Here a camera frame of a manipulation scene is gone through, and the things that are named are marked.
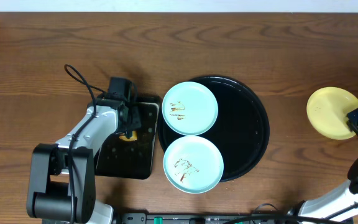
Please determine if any green yellow sponge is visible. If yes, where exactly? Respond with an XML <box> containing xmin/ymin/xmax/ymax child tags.
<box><xmin>119</xmin><ymin>131</ymin><xmax>138</xmax><ymax>142</ymax></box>

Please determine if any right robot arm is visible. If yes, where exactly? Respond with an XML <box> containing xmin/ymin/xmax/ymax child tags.
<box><xmin>288</xmin><ymin>87</ymin><xmax>358</xmax><ymax>222</ymax></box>

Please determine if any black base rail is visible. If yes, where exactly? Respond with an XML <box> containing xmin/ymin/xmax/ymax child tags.
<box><xmin>112</xmin><ymin>212</ymin><xmax>280</xmax><ymax>224</ymax></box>

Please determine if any round black tray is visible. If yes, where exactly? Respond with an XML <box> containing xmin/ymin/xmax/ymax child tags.
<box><xmin>157</xmin><ymin>75</ymin><xmax>270</xmax><ymax>182</ymax></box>

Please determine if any yellow plate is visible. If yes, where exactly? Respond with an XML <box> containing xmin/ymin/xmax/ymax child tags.
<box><xmin>306</xmin><ymin>86</ymin><xmax>358</xmax><ymax>140</ymax></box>

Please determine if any black rectangular tray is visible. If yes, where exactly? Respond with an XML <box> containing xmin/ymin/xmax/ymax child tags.
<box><xmin>95</xmin><ymin>95</ymin><xmax>160</xmax><ymax>179</ymax></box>

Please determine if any light blue plate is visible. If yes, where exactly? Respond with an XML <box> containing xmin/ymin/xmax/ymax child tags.
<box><xmin>163</xmin><ymin>136</ymin><xmax>224</xmax><ymax>194</ymax></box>
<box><xmin>162</xmin><ymin>82</ymin><xmax>218</xmax><ymax>136</ymax></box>

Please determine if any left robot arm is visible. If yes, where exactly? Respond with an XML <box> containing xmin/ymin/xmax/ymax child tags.
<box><xmin>26</xmin><ymin>93</ymin><xmax>140</xmax><ymax>223</ymax></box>

